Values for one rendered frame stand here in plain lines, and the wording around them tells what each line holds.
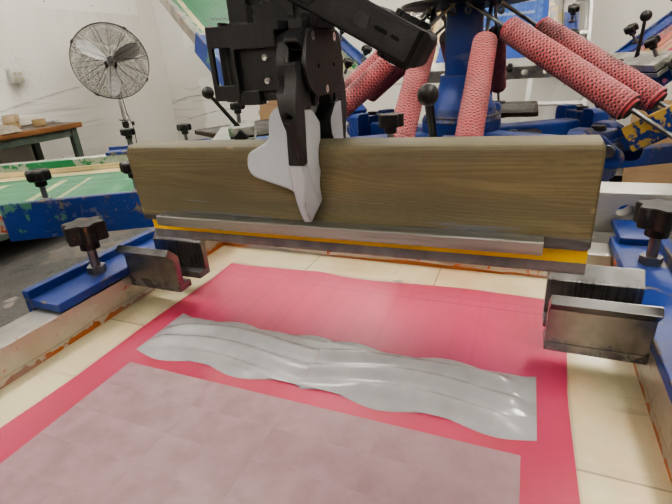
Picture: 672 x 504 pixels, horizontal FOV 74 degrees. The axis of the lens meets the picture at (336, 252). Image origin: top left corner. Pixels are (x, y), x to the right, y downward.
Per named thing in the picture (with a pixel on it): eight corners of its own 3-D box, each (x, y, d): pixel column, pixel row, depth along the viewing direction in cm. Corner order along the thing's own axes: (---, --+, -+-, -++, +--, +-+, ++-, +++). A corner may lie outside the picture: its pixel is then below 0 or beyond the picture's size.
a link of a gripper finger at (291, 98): (304, 162, 37) (301, 49, 35) (323, 163, 36) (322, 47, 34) (275, 167, 33) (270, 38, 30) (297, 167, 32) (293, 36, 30)
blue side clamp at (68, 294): (76, 356, 46) (54, 297, 43) (42, 348, 48) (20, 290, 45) (238, 246, 71) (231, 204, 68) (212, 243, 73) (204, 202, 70)
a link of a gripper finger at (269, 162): (262, 217, 39) (256, 108, 37) (323, 222, 37) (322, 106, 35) (242, 224, 37) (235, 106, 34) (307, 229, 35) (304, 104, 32)
